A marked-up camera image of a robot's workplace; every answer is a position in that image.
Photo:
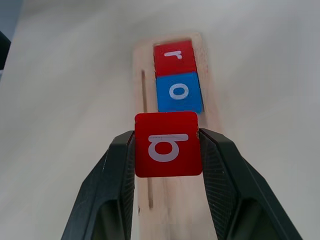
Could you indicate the red letter b block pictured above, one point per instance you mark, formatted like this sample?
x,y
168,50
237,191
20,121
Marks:
x,y
167,147

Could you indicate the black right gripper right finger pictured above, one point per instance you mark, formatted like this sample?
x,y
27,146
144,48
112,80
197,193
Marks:
x,y
235,190

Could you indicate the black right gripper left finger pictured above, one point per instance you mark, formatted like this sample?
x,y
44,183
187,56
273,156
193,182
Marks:
x,y
105,190

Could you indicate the red letter r block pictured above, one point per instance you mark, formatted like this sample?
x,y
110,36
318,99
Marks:
x,y
173,58

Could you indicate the blue letter o block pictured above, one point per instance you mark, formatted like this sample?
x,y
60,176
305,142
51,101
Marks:
x,y
178,92

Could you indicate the wooden letter tray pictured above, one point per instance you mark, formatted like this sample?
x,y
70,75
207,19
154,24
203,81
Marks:
x,y
172,200

